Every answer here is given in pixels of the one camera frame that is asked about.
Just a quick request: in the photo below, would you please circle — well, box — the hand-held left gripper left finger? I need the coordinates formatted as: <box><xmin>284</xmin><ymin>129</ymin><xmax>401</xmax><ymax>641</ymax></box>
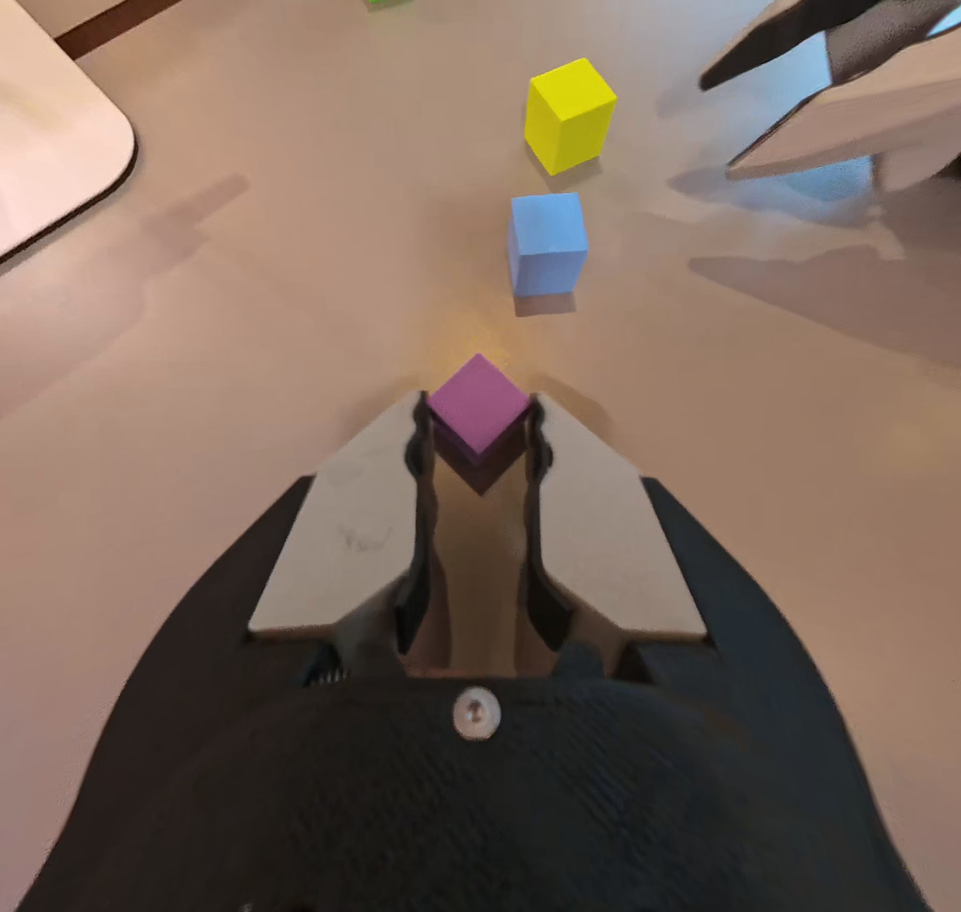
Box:
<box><xmin>248</xmin><ymin>390</ymin><xmax>437</xmax><ymax>653</ymax></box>

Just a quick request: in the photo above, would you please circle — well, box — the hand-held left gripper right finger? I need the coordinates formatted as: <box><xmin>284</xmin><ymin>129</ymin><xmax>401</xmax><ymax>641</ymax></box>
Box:
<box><xmin>521</xmin><ymin>393</ymin><xmax>707</xmax><ymax>668</ymax></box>

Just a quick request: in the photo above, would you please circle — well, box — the purple foam cube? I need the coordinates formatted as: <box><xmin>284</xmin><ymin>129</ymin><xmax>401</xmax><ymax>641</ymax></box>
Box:
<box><xmin>426</xmin><ymin>354</ymin><xmax>531</xmax><ymax>496</ymax></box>

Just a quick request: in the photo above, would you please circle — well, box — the yellow foam cube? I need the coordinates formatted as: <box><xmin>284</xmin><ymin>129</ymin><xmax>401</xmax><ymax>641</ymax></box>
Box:
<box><xmin>522</xmin><ymin>56</ymin><xmax>618</xmax><ymax>176</ymax></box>

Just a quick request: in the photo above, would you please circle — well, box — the light blue foam cube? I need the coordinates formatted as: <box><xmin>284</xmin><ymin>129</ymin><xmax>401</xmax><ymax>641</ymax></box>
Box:
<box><xmin>507</xmin><ymin>191</ymin><xmax>589</xmax><ymax>297</ymax></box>

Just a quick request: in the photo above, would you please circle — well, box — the white document stand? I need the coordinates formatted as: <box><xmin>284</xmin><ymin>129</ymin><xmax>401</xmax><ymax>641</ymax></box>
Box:
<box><xmin>0</xmin><ymin>0</ymin><xmax>139</xmax><ymax>261</ymax></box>

